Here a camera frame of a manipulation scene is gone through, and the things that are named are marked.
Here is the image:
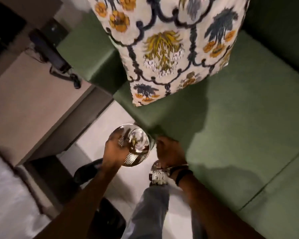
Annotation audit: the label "green sofa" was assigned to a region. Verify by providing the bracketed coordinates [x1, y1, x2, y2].
[57, 0, 299, 239]

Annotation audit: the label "black desk telephone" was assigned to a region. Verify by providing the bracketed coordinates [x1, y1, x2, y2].
[28, 28, 72, 73]

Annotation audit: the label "beige side cabinet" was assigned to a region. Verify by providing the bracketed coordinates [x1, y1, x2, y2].
[0, 51, 114, 167]

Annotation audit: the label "person's left forearm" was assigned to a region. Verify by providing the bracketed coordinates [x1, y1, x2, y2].
[33, 165, 123, 239]

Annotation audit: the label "dark wall socket box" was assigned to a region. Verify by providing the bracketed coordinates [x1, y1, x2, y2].
[41, 18, 70, 47]

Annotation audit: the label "floral print cushion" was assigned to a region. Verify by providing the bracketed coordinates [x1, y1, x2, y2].
[86, 0, 251, 107]

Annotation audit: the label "grey jeans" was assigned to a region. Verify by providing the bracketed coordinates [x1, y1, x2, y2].
[122, 185, 208, 239]

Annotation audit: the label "person's right hand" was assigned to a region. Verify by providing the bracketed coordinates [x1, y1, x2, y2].
[155, 136, 189, 170]

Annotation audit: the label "thin dark bracelet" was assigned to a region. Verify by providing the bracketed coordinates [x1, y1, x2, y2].
[168, 164, 189, 177]

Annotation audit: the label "black wristband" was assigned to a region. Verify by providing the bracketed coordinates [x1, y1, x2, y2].
[175, 169, 194, 186]

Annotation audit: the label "person's right forearm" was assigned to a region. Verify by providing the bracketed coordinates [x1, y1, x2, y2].
[176, 172, 266, 239]

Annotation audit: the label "person's left hand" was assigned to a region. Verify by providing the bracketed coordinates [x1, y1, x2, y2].
[102, 132, 130, 170]

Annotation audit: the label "white bed sheet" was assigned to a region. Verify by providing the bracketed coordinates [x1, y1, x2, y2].
[0, 149, 52, 239]

